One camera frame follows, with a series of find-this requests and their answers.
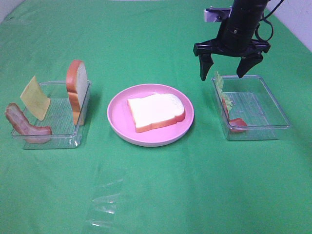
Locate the bacon strip from tray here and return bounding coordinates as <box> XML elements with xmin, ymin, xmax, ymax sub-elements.
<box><xmin>4</xmin><ymin>103</ymin><xmax>52</xmax><ymax>144</ymax></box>

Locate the ham strip from tray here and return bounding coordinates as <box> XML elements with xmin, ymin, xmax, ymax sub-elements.
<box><xmin>221</xmin><ymin>97</ymin><xmax>247</xmax><ymax>133</ymax></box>

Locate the clear plastic bag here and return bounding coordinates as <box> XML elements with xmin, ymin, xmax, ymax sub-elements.
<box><xmin>85</xmin><ymin>167</ymin><xmax>127</xmax><ymax>229</ymax></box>

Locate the right clear plastic tray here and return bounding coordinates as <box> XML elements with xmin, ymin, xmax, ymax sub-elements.
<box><xmin>211</xmin><ymin>75</ymin><xmax>291</xmax><ymax>141</ymax></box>

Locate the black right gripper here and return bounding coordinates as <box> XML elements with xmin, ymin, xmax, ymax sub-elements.
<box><xmin>193</xmin><ymin>39</ymin><xmax>270</xmax><ymax>81</ymax></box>

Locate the left clear plastic tray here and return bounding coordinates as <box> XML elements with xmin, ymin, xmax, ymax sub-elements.
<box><xmin>11</xmin><ymin>81</ymin><xmax>92</xmax><ymax>149</ymax></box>

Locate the bread slice in left tray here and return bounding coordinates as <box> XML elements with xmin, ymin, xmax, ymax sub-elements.
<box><xmin>66</xmin><ymin>59</ymin><xmax>88</xmax><ymax>125</ymax></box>

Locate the green lettuce leaf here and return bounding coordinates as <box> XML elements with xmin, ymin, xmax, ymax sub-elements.
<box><xmin>215</xmin><ymin>72</ymin><xmax>233</xmax><ymax>111</ymax></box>

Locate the pink round plate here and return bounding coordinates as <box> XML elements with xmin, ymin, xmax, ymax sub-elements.
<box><xmin>107</xmin><ymin>84</ymin><xmax>195</xmax><ymax>147</ymax></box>

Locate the clear plastic tray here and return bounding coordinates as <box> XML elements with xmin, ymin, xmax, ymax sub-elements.
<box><xmin>211</xmin><ymin>75</ymin><xmax>291</xmax><ymax>141</ymax></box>
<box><xmin>11</xmin><ymin>81</ymin><xmax>92</xmax><ymax>149</ymax></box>

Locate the yellow cheese slice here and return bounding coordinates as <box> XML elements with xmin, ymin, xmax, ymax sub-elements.
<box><xmin>20</xmin><ymin>76</ymin><xmax>51</xmax><ymax>121</ymax></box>

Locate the bread slice from tray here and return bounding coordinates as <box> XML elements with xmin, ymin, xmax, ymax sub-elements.
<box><xmin>127</xmin><ymin>93</ymin><xmax>185</xmax><ymax>133</ymax></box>

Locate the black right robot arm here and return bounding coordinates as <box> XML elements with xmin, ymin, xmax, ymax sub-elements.
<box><xmin>193</xmin><ymin>0</ymin><xmax>270</xmax><ymax>80</ymax></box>

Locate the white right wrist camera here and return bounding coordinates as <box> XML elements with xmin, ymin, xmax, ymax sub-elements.
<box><xmin>204</xmin><ymin>7</ymin><xmax>232</xmax><ymax>22</ymax></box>

